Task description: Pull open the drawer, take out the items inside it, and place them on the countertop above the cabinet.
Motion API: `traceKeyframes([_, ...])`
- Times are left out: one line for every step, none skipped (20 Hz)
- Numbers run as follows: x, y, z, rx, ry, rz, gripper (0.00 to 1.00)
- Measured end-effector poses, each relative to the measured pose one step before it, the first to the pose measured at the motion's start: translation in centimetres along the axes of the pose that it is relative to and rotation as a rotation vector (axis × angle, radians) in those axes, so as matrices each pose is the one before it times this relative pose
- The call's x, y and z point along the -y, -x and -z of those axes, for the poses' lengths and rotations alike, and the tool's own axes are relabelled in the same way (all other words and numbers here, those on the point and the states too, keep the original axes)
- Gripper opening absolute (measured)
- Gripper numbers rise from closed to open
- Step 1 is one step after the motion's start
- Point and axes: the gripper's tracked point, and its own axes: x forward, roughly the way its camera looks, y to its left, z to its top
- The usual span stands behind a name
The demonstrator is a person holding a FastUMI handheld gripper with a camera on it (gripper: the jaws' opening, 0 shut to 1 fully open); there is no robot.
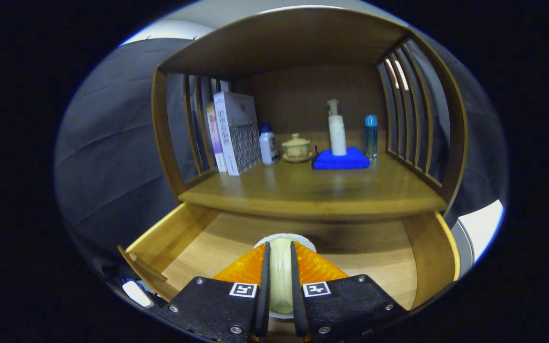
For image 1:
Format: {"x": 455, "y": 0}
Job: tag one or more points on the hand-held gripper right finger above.
{"x": 298, "y": 295}

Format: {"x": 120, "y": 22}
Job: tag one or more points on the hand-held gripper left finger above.
{"x": 263, "y": 295}

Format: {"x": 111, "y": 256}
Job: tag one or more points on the green scrub brush grey pad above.
{"x": 280, "y": 271}

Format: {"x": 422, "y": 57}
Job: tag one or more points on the brown wooden drawer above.
{"x": 374, "y": 257}

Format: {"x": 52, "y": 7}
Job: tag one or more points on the wooden countertop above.
{"x": 312, "y": 186}

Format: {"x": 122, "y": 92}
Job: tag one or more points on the white metal filing cabinet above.
{"x": 482, "y": 228}

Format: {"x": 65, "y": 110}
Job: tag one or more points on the brown wooden cabinet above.
{"x": 279, "y": 38}

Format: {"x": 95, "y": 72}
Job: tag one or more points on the blue folded cloth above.
{"x": 341, "y": 161}

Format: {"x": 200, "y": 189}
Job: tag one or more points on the yellow ceramic lidded teacup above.
{"x": 296, "y": 147}

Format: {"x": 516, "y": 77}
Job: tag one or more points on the white bottle with blue cap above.
{"x": 268, "y": 147}

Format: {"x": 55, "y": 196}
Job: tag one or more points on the thin purple book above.
{"x": 216, "y": 138}

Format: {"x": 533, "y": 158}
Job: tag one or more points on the white pump bottle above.
{"x": 337, "y": 136}

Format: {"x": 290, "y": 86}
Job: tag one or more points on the white patterned book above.
{"x": 236, "y": 128}

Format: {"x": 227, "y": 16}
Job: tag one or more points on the clear blue bottle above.
{"x": 371, "y": 138}

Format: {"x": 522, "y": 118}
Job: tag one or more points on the black backdrop cloth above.
{"x": 103, "y": 157}

